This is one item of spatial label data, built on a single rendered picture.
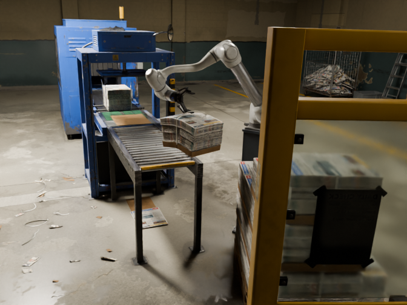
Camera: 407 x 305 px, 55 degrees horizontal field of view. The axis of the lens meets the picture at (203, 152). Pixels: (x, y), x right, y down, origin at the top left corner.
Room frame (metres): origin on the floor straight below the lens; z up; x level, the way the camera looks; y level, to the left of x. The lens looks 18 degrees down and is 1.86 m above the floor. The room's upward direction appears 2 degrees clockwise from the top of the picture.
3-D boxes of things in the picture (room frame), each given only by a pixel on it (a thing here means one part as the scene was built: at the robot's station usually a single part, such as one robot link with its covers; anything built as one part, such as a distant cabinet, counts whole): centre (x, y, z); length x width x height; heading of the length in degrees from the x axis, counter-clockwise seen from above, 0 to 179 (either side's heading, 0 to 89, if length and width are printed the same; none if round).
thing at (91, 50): (4.35, 0.90, 1.50); 0.94 x 0.68 x 0.10; 112
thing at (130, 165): (3.32, 0.74, 0.74); 1.34 x 0.05 x 0.12; 22
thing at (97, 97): (5.40, 1.33, 0.75); 1.53 x 0.64 x 0.10; 22
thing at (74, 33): (6.88, 1.89, 1.04); 1.51 x 1.30 x 2.07; 22
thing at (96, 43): (4.35, 0.90, 1.65); 0.60 x 0.45 x 0.20; 112
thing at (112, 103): (4.88, 1.11, 0.93); 0.38 x 0.30 x 0.26; 22
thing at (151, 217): (3.45, 0.52, 0.01); 0.37 x 0.28 x 0.01; 22
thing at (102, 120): (4.35, 0.90, 0.75); 0.70 x 0.65 x 0.10; 22
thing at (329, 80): (10.42, -3.27, 0.85); 1.21 x 0.83 x 1.71; 22
